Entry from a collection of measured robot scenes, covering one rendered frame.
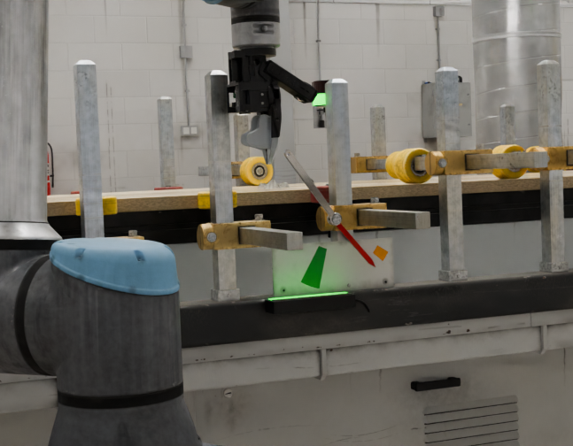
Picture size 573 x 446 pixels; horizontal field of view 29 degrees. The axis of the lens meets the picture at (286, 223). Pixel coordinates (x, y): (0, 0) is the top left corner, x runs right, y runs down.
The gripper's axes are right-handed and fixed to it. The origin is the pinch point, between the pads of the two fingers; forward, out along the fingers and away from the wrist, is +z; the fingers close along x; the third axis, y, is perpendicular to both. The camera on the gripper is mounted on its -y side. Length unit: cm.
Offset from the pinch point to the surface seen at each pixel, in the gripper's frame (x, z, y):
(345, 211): -5.5, 11.3, -17.2
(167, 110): -115, -15, -13
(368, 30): -730, -118, -379
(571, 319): -8, 38, -72
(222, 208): -6.2, 9.3, 8.0
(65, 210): -26.6, 8.7, 34.1
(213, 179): -6.6, 3.6, 9.4
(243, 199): -26.6, 8.4, -3.3
